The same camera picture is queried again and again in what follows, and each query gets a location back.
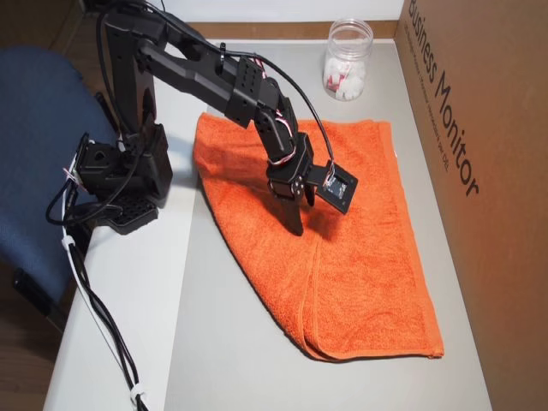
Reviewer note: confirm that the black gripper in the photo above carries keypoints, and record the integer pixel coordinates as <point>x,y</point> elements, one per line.
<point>286,187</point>

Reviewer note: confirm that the orange terry towel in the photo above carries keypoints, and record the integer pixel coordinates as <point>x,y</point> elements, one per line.
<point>364,278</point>

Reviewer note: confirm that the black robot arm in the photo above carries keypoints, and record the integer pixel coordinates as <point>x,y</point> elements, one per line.
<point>197,73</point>

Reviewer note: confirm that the black grid table clamp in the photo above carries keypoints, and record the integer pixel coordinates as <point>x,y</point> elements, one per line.
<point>132,216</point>

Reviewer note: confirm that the grey desk mat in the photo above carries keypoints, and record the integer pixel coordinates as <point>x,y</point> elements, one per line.
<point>240,368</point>

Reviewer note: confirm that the clear plastic jar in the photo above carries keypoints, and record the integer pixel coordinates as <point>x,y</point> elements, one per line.
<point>347,38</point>

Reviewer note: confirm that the brown Business Monitor cardboard box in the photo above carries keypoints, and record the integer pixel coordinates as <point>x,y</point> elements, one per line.
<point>492,257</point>

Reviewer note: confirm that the blue office chair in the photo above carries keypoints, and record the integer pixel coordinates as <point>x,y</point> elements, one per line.
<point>34,150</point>

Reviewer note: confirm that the black square wrist camera module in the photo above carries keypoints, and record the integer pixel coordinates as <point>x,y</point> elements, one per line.
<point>340,186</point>

